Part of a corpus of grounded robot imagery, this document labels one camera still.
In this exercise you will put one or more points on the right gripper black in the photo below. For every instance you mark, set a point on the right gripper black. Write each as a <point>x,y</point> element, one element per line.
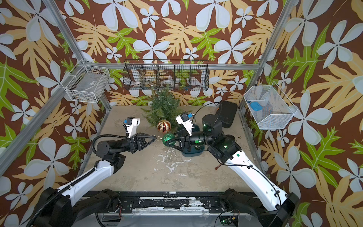
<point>187,142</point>

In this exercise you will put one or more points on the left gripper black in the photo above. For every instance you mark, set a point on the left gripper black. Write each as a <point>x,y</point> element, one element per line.
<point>136,143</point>

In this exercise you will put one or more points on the red gold striped ornament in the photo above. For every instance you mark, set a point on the red gold striped ornament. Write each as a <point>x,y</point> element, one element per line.
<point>164,126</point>

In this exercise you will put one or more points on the green glitter ball ornament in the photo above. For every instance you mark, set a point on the green glitter ball ornament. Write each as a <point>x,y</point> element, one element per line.
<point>167,137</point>

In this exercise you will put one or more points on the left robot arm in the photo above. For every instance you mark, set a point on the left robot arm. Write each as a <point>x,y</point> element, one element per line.
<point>64,206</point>

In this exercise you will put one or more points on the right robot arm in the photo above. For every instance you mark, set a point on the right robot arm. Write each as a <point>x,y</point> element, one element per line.
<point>272,206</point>

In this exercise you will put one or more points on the small green christmas tree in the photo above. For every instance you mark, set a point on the small green christmas tree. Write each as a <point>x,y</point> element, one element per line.
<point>164,107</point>

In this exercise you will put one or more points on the teal plastic tray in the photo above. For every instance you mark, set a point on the teal plastic tray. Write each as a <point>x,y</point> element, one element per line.
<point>193,150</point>

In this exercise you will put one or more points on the black hard case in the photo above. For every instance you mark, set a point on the black hard case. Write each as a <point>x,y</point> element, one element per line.
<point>226,113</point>

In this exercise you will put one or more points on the blue object in basket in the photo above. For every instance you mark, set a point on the blue object in basket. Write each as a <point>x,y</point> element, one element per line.
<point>255,106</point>

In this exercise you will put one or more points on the white mesh basket right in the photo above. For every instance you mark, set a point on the white mesh basket right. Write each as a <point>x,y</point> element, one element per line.
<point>278,110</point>

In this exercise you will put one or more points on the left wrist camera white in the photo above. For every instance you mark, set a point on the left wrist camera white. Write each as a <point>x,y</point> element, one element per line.
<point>131,125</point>

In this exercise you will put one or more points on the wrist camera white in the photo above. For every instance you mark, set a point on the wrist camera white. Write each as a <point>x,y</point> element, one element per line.
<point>131,125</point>
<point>185,120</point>

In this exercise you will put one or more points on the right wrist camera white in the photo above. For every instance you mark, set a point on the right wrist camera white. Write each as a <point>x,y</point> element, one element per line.
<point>185,120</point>

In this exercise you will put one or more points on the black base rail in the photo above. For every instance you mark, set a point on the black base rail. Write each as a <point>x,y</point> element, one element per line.
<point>168,203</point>

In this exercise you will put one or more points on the black wire basket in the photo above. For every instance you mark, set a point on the black wire basket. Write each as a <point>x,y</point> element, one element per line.
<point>155,74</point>

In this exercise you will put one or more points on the white wire basket left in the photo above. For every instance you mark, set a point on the white wire basket left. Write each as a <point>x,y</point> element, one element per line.
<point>86,82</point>

